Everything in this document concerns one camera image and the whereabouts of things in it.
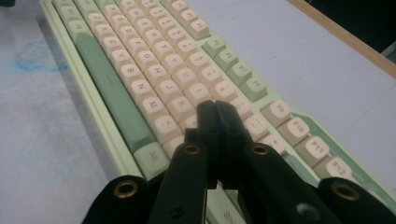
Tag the green and cream keyboard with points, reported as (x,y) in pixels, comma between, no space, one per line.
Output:
(149,62)

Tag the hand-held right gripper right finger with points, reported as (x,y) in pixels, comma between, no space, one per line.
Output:
(232,137)

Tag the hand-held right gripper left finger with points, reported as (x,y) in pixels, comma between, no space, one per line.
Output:
(209,130)

